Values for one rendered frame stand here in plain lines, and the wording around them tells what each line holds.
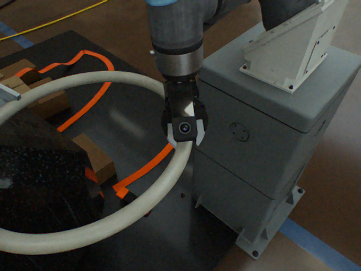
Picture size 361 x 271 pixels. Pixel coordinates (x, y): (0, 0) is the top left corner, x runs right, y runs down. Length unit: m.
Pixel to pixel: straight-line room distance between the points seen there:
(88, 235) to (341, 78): 0.83
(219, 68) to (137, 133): 1.05
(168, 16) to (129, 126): 1.51
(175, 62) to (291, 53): 0.42
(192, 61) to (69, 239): 0.35
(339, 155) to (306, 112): 1.18
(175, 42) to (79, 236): 0.34
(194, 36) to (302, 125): 0.47
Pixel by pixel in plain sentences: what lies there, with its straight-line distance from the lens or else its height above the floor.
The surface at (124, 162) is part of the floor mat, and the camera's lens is 1.74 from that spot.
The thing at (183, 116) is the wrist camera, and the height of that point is 1.01.
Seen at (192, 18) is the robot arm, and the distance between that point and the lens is 0.48.
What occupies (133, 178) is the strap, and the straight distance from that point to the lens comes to 1.66.
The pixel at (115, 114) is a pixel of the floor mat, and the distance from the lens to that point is 2.04.
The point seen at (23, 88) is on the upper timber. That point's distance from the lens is 2.07.
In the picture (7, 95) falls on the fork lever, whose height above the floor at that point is 0.92.
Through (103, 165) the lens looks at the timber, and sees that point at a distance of 1.60.
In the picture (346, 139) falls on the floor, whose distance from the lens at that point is 2.13.
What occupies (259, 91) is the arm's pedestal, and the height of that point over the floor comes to 0.85.
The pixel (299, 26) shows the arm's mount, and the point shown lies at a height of 1.04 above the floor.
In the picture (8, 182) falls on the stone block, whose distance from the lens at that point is 0.90.
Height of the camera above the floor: 1.38
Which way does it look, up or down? 48 degrees down
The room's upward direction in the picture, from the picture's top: straight up
